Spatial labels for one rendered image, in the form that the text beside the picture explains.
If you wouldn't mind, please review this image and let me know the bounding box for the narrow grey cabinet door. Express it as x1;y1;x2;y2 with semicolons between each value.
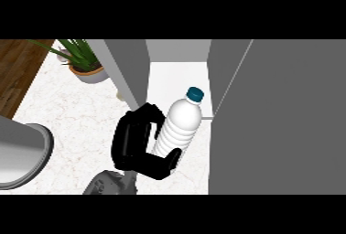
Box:
85;38;150;112

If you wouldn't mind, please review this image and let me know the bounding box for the green plant in pale pot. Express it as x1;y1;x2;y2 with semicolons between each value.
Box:
25;38;111;85

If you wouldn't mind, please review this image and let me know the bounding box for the white water bottle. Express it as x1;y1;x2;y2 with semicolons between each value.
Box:
149;86;207;172

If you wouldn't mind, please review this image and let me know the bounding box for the grey cabinet with white shelf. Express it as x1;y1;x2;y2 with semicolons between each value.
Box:
145;38;254;121

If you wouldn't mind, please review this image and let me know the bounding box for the grey metal round pot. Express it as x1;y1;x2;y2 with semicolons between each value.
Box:
0;114;54;191

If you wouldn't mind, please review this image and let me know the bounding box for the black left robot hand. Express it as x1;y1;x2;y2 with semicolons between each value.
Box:
111;102;183;181

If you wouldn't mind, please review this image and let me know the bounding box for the large flat dark grey door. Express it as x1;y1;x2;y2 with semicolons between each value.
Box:
207;38;346;196

